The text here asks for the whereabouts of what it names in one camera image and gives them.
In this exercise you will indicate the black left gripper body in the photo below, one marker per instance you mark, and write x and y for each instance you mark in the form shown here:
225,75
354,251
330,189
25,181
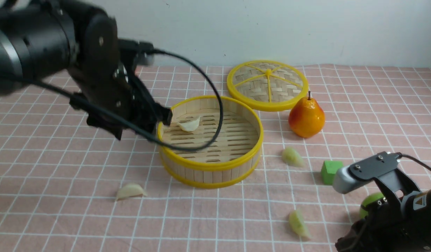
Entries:
102,76

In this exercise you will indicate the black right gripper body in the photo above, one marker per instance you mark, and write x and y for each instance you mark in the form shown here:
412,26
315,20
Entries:
387,227

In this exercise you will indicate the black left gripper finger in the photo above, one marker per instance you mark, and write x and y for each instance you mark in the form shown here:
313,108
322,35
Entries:
163,115

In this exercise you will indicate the white dumpling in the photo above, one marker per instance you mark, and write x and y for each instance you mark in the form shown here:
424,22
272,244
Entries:
130,190
190,126

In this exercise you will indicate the green dumpling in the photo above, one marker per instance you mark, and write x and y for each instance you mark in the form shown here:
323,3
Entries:
291,157
298,225

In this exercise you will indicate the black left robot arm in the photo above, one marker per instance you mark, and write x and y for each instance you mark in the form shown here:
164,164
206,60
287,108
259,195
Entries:
49,36

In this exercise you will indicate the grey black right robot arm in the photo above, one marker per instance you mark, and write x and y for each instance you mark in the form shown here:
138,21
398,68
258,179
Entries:
421,204

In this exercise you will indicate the bamboo steamer tray yellow rim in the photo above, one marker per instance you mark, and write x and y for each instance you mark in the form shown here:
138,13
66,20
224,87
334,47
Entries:
230,159

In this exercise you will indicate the woven steamer lid yellow rim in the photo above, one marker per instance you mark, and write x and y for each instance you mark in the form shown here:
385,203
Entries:
266,85

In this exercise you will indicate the green toy watermelon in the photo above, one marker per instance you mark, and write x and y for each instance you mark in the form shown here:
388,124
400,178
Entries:
368,200

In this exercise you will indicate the green foam cube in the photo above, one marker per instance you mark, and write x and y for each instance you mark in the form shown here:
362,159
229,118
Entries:
329,170

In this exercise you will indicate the pink checkered tablecloth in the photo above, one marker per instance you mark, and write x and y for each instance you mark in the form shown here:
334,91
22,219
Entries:
59,177

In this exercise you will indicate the orange yellow toy pear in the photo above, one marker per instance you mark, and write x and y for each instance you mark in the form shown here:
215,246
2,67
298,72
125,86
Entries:
306,118

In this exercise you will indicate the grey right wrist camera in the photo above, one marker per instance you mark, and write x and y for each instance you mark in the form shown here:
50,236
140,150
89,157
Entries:
381,168

